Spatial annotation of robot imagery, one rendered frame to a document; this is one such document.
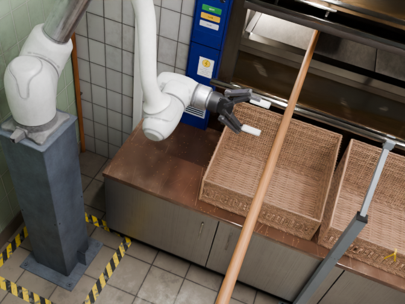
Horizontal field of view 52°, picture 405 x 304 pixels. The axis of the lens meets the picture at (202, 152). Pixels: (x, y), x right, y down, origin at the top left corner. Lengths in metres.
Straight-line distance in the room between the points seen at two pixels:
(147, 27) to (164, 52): 0.80
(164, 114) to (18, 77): 0.49
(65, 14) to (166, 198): 0.92
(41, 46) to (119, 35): 0.68
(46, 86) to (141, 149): 0.78
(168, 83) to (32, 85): 0.46
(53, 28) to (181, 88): 0.50
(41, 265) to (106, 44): 1.23
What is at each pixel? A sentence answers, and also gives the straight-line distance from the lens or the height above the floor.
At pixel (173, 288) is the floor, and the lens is 2.38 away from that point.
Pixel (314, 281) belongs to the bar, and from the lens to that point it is 2.05.
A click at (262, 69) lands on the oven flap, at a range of 2.03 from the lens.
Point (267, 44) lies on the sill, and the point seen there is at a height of 1.18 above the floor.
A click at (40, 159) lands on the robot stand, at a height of 0.93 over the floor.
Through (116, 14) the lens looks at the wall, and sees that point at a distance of 2.19.
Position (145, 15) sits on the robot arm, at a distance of 1.36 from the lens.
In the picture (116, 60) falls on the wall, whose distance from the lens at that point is 2.33.
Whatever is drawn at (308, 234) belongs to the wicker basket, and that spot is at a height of 0.62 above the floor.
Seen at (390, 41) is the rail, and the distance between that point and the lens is 1.73.
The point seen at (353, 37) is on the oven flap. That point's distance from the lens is 1.72.
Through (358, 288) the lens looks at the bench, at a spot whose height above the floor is 0.45.
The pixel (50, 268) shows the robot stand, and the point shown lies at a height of 0.01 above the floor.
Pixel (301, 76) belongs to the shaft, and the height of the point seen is 1.21.
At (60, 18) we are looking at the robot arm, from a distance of 1.59.
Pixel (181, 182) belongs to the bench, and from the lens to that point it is 2.03.
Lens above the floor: 2.15
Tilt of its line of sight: 46 degrees down
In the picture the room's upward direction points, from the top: 12 degrees clockwise
